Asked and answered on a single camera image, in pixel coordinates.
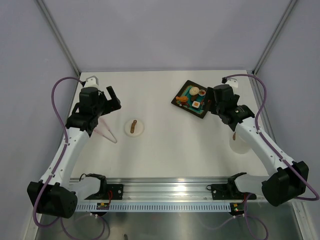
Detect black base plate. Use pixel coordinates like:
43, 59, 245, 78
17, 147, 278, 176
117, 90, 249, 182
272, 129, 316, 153
85, 183, 124, 201
206, 183, 248, 201

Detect left aluminium frame post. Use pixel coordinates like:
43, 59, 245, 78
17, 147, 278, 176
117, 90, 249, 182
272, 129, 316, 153
34, 0, 81, 77

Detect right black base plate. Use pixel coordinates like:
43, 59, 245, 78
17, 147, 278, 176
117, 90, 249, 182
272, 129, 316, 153
206, 183, 248, 201

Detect orange fried shrimp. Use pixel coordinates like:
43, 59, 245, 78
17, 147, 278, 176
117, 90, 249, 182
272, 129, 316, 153
175, 96, 189, 104

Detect white cylindrical container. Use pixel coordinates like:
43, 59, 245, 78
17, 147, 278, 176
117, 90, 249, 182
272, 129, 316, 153
229, 132, 251, 155

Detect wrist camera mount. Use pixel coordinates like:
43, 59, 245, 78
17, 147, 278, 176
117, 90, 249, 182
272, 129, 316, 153
84, 76, 99, 89
221, 77, 239, 89

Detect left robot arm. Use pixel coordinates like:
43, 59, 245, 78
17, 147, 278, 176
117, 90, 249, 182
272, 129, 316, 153
27, 86, 121, 219

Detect clear plastic tongs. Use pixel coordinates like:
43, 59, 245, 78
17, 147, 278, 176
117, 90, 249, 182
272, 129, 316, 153
94, 118, 118, 144

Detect dark square teal plate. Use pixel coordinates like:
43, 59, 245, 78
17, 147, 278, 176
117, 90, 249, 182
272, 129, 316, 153
171, 80, 207, 119

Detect sushi roll piece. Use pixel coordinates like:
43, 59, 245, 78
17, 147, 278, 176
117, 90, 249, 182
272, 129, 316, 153
191, 101, 201, 109

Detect white round lid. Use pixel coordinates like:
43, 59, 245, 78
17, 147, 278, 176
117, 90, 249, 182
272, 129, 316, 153
124, 118, 145, 138

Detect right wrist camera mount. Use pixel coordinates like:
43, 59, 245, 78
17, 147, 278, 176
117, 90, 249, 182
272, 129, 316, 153
221, 77, 239, 89

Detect small sauce dish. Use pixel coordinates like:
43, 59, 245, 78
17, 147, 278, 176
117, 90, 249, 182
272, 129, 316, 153
198, 89, 206, 97

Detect aluminium frame post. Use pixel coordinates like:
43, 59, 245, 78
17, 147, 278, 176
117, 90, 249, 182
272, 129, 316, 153
34, 0, 81, 77
251, 0, 299, 75

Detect white slotted cable duct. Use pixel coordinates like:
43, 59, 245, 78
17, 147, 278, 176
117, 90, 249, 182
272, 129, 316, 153
75, 202, 231, 213

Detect right aluminium frame post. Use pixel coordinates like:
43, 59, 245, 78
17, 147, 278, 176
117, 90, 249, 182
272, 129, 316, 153
251, 0, 299, 75

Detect white round bun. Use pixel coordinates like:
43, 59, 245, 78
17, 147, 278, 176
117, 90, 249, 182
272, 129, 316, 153
189, 86, 200, 96

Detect brown handle on lid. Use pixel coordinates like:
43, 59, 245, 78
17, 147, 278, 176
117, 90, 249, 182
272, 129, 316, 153
130, 119, 138, 134

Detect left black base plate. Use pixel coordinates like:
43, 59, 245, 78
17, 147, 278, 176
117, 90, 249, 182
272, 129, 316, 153
85, 183, 124, 201

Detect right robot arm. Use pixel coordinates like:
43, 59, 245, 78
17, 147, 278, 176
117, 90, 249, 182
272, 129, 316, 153
204, 84, 309, 207

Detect aluminium rail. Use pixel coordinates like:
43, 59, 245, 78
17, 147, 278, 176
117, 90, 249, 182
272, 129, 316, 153
67, 176, 266, 203

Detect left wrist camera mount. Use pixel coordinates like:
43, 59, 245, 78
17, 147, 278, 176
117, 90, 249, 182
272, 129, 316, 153
84, 76, 99, 89

